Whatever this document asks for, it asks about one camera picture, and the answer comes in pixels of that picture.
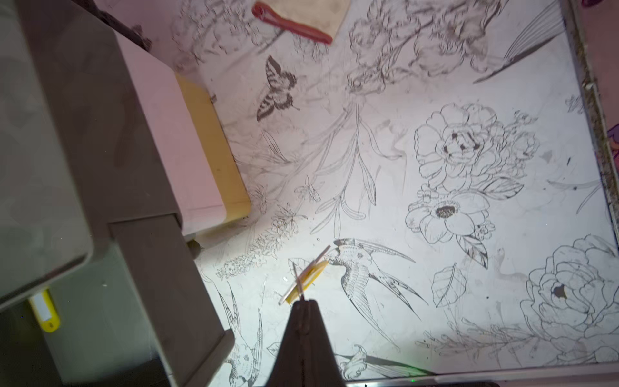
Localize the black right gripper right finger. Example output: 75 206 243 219
303 300 345 386

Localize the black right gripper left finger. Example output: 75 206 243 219
266 300 306 387

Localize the key with yellow tag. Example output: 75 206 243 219
278 245 331 306
28 290 61 333

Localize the grey three-drawer storage box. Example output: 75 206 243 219
1 1 237 386

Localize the beige work glove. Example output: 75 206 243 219
251 0 351 45

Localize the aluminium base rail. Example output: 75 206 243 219
346 362 618 386

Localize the aluminium cage frame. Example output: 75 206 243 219
559 0 618 234

